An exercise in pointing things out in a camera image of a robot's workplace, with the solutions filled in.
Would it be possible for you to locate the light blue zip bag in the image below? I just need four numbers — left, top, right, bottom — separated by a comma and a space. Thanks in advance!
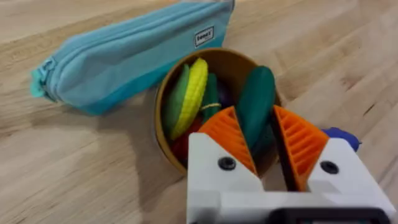
30, 0, 236, 116

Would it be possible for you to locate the blue purple toy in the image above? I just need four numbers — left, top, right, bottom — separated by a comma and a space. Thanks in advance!
321, 126, 363, 153

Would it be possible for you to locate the white orange left gripper right finger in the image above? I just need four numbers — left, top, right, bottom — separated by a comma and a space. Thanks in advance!
271, 105, 393, 206

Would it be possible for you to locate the brown tub of toy vegetables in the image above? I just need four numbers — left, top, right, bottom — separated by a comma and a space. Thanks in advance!
154, 47, 282, 176

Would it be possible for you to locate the white orange left gripper left finger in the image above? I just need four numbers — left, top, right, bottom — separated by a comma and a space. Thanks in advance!
187, 105, 265, 193

